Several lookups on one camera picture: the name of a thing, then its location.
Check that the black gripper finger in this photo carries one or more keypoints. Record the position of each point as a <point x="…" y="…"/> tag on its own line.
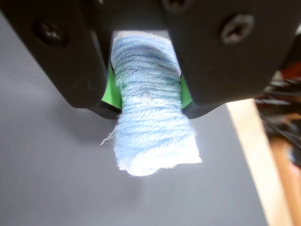
<point x="58" y="54"/>
<point x="223" y="61"/>

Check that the light blue yarn block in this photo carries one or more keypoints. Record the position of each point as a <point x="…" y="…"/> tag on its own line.
<point x="150" y="113"/>

